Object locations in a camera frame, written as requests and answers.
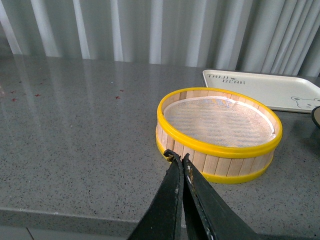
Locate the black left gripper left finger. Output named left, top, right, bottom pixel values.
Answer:
left=128, top=149, right=184, bottom=240

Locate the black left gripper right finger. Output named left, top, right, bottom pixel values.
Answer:
left=182, top=153, right=260, bottom=240

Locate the beige plate with black rim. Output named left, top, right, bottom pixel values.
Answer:
left=311, top=106, right=320, bottom=129

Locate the cream rectangular bear tray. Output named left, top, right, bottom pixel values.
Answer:
left=202, top=69, right=320, bottom=113

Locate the yellow rimmed bamboo steamer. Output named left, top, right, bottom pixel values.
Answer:
left=155, top=87, right=283, bottom=184

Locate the white steamer liner paper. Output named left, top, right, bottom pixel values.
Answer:
left=163, top=96, right=276, bottom=148

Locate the grey pleated curtain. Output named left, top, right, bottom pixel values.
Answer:
left=0, top=0, right=320, bottom=77

